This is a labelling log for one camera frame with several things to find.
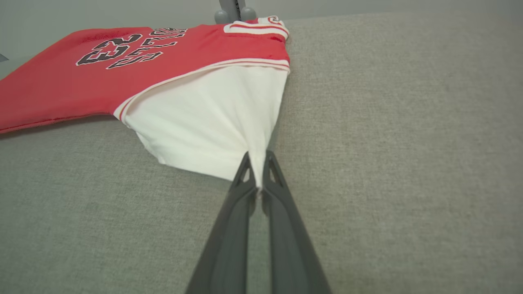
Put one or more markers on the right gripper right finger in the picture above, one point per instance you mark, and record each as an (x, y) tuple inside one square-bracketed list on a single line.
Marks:
[(290, 253)]

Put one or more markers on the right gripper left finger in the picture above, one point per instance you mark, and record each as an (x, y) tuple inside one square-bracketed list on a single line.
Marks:
[(229, 253)]

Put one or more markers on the red basketball jersey white sleeves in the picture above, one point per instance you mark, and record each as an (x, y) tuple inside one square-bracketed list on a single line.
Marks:
[(196, 102)]

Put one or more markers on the grey fabric sofa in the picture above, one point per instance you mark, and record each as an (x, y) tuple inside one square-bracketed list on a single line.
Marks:
[(388, 163)]

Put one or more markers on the grey cylindrical post foot cap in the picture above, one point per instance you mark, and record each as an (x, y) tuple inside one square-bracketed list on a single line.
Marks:
[(248, 14), (221, 17)]

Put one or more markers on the grey metal partition post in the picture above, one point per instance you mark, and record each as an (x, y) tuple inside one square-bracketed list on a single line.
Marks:
[(232, 8)]

